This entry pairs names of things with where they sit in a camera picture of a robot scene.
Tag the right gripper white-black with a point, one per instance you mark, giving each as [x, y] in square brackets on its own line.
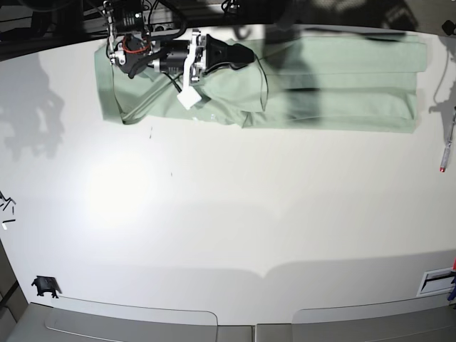
[203, 54]

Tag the light green T-shirt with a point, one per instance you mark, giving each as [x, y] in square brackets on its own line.
[363, 83]

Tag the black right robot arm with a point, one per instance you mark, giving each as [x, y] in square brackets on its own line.
[132, 47]

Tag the white power strip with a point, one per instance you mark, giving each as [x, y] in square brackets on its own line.
[162, 27]

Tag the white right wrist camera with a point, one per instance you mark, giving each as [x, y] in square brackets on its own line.
[188, 97]

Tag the black plastic bracket part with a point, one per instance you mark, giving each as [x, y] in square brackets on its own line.
[46, 284]

